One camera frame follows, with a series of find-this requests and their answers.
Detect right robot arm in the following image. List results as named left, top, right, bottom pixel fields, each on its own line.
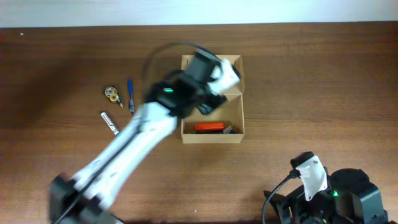
left=261, top=169, right=394, bottom=224

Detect right black cable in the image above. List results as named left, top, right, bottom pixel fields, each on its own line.
left=261, top=169, right=301, bottom=224

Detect yellow correction tape dispenser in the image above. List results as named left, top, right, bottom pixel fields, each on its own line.
left=104, top=86, right=124, bottom=108

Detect black cable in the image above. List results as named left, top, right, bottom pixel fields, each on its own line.
left=49, top=42, right=242, bottom=224
left=261, top=169, right=301, bottom=224

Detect brown cardboard box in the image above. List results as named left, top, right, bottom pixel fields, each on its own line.
left=181, top=55, right=245, bottom=144

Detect left black cable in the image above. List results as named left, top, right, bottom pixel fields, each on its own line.
left=49, top=42, right=242, bottom=224

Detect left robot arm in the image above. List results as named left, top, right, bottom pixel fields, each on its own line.
left=49, top=50, right=241, bottom=223

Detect white blue marker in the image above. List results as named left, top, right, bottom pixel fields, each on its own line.
left=100, top=111, right=119, bottom=137

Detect orange stapler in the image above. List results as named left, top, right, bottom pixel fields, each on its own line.
left=193, top=123, right=225, bottom=133

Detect white blue staples box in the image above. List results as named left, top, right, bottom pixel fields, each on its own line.
left=220, top=126, right=235, bottom=134

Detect blue pen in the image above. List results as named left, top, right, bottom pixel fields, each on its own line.
left=127, top=80, right=134, bottom=115

